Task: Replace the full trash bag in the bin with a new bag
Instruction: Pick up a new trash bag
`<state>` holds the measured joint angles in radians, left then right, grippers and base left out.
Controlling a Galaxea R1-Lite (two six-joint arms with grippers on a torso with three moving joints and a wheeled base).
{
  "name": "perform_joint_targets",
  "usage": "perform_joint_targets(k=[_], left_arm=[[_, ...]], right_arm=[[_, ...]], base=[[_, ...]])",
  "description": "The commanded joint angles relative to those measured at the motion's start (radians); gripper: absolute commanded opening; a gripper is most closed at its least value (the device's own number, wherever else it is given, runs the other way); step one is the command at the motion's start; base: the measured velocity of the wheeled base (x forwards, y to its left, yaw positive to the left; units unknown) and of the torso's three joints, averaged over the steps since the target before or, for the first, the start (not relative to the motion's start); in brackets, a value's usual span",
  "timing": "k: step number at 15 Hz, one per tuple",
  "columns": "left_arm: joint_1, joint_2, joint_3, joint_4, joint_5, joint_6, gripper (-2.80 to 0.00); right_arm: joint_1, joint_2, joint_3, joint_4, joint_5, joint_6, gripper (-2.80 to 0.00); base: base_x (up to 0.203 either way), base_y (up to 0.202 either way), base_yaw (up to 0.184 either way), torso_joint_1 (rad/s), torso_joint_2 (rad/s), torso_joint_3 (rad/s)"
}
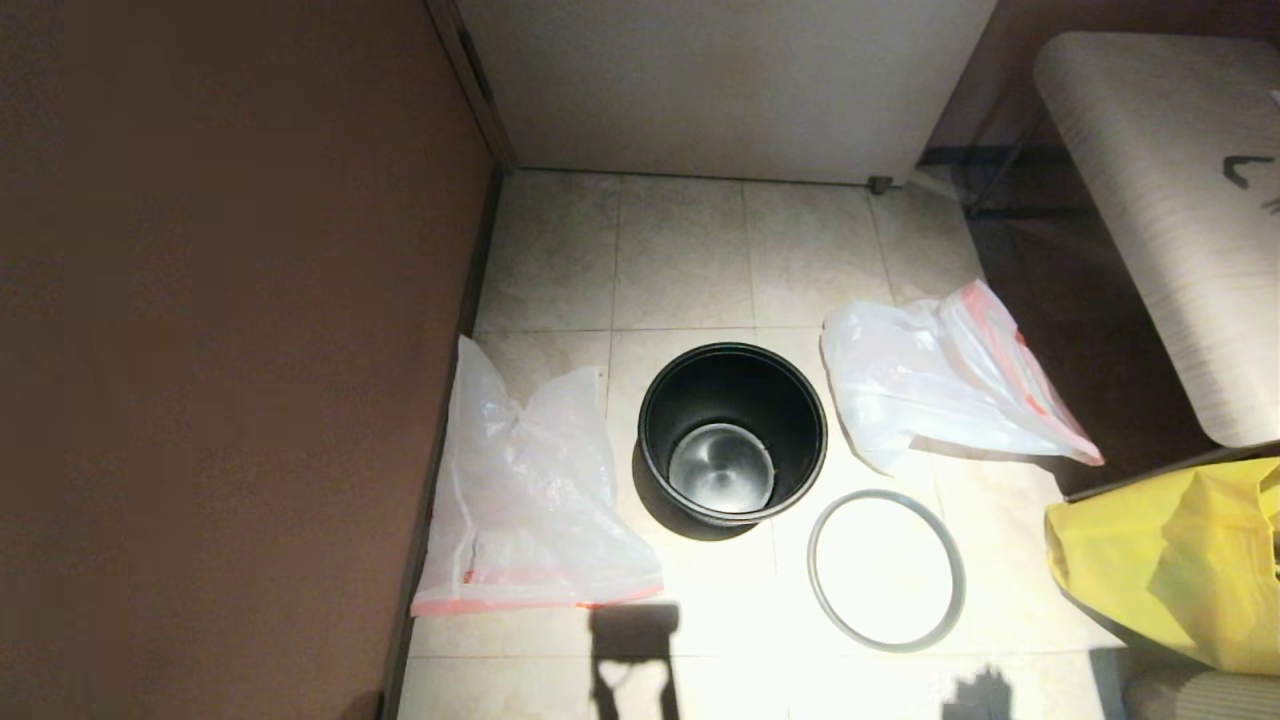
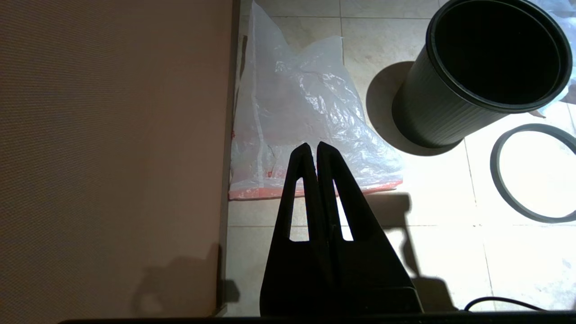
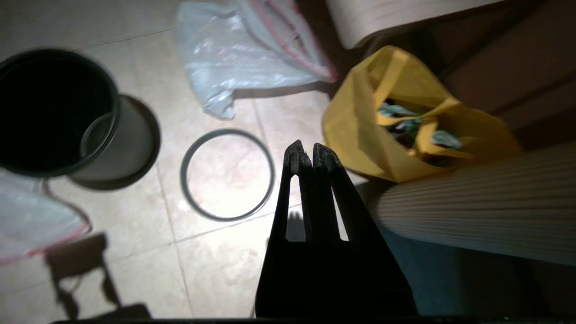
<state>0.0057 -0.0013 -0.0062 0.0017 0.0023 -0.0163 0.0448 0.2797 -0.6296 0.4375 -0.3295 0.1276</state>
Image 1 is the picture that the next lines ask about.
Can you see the white plastic bag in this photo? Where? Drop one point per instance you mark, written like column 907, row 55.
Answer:
column 520, row 500
column 920, row 390

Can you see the black trash bin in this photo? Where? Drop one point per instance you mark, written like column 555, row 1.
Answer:
column 700, row 385

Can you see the yellow plastic bag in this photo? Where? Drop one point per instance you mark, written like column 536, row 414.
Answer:
column 1150, row 560

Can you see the white door panel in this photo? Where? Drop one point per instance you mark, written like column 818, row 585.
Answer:
column 720, row 90

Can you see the small black door stop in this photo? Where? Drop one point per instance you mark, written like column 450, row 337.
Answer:
column 880, row 186

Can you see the beige wood-grain table top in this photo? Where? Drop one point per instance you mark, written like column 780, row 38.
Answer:
column 1170, row 200

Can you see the dark door frame post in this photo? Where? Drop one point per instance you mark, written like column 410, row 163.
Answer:
column 470, row 60

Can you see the black metal table frame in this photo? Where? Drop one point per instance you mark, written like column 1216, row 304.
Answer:
column 1012, row 158

